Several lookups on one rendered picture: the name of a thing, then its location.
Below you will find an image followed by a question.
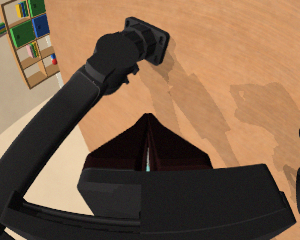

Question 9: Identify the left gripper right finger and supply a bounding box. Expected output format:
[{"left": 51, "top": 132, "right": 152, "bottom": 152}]
[{"left": 148, "top": 113, "right": 213, "bottom": 171}]

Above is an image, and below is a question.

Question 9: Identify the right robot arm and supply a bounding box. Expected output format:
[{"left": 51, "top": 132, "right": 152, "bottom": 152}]
[{"left": 0, "top": 16, "right": 170, "bottom": 217}]

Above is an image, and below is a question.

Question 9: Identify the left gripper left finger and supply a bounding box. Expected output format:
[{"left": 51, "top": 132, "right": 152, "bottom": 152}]
[{"left": 82, "top": 113, "right": 148, "bottom": 171}]

